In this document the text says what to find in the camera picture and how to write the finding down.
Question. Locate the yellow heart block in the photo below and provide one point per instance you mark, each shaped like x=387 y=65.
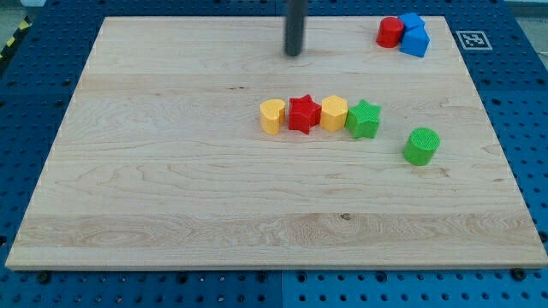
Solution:
x=272 y=115

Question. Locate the yellow hexagon block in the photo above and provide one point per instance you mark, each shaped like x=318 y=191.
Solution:
x=334 y=113

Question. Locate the red star block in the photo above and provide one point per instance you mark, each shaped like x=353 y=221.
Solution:
x=304 y=114

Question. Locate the light wooden board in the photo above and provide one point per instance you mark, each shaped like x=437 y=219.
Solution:
x=161 y=163

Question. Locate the green star block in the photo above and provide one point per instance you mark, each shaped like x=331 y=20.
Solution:
x=363 y=120

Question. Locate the green cylinder block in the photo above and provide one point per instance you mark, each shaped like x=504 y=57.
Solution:
x=421 y=146

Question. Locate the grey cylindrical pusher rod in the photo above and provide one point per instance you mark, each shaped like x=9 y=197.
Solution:
x=296 y=12

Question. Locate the red cylinder block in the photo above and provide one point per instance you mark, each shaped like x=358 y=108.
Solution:
x=389 y=32

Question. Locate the blue pentagon block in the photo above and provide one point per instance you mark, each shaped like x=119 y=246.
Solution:
x=415 y=41

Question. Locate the blue cube block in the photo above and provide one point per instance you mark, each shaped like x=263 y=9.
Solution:
x=411 y=21

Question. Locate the white fiducial marker tag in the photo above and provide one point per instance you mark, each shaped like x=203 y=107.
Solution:
x=473 y=40

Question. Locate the black yellow hazard tape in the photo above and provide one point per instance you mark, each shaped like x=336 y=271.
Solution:
x=15 y=40

